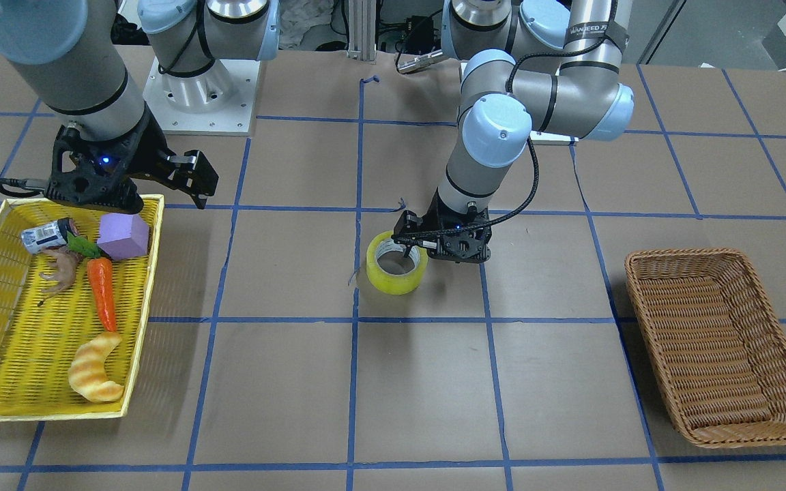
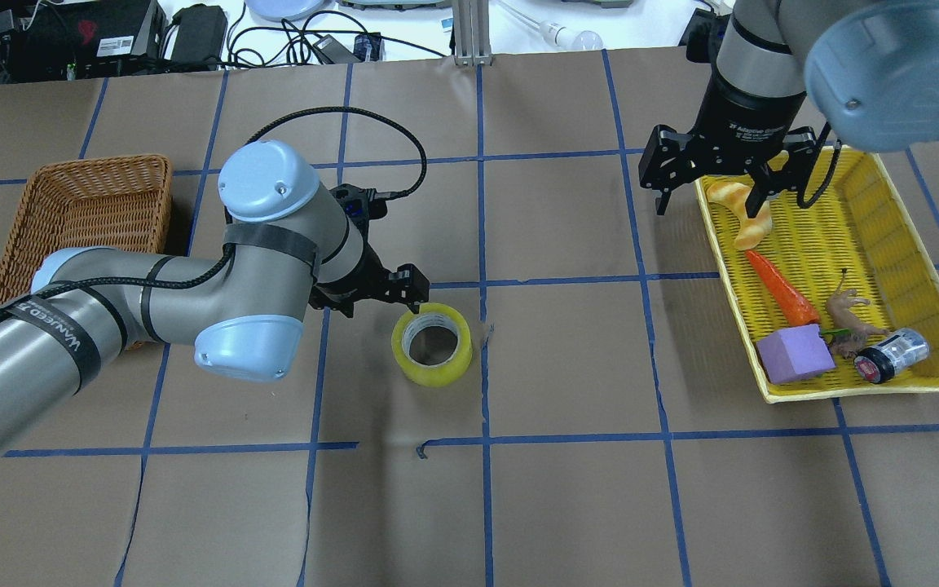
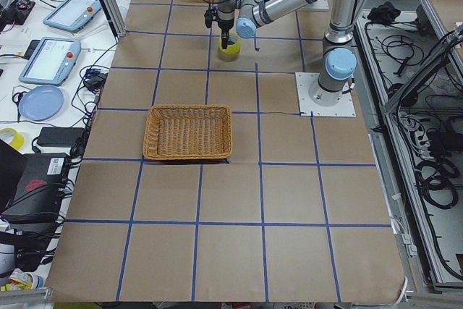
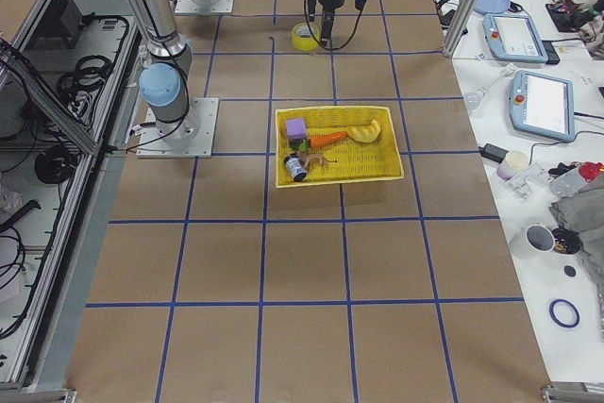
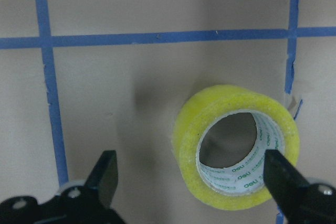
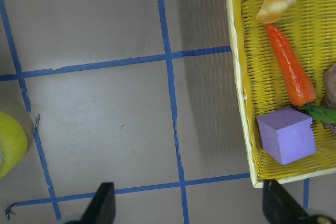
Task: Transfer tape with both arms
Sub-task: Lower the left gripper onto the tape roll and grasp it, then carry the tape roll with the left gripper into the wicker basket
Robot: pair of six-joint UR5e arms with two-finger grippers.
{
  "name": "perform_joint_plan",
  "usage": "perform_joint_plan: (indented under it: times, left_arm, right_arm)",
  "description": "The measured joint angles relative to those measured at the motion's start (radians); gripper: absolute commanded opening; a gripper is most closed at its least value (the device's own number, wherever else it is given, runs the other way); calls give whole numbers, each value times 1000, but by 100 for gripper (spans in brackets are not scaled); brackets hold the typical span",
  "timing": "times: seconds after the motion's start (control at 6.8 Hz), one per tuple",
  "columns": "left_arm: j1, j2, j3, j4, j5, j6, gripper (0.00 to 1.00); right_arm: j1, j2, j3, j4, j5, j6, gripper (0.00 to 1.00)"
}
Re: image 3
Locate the blue plate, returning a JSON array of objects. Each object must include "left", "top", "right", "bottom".
[{"left": 18, "top": 85, "right": 64, "bottom": 121}]

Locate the spare yellow tape roll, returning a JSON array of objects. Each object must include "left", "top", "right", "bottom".
[{"left": 0, "top": 127, "right": 25, "bottom": 151}]

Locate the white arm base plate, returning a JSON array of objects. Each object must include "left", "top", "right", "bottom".
[{"left": 295, "top": 72, "right": 356, "bottom": 117}]

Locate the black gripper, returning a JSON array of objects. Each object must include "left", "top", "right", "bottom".
[{"left": 220, "top": 27, "right": 231, "bottom": 49}]

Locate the upper teach pendant tablet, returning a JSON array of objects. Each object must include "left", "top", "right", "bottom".
[{"left": 43, "top": 0, "right": 102, "bottom": 33}]

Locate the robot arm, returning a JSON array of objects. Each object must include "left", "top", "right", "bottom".
[{"left": 204, "top": 0, "right": 365, "bottom": 107}]

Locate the brown wicker basket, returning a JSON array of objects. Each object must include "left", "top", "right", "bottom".
[{"left": 143, "top": 105, "right": 233, "bottom": 161}]

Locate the yellow packing tape roll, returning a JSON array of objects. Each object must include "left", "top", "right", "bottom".
[{"left": 218, "top": 32, "right": 242, "bottom": 62}]

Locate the black computer box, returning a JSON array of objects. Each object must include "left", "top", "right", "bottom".
[{"left": 1, "top": 153, "right": 70, "bottom": 224}]

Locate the teach pendant tablet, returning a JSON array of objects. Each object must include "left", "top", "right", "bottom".
[
  {"left": 19, "top": 37, "right": 81, "bottom": 86},
  {"left": 43, "top": 0, "right": 102, "bottom": 33}
]

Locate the lower teach pendant tablet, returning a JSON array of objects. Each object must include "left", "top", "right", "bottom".
[{"left": 19, "top": 37, "right": 81, "bottom": 86}]

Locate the black power adapter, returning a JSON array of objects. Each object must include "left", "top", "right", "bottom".
[{"left": 37, "top": 127, "right": 84, "bottom": 148}]

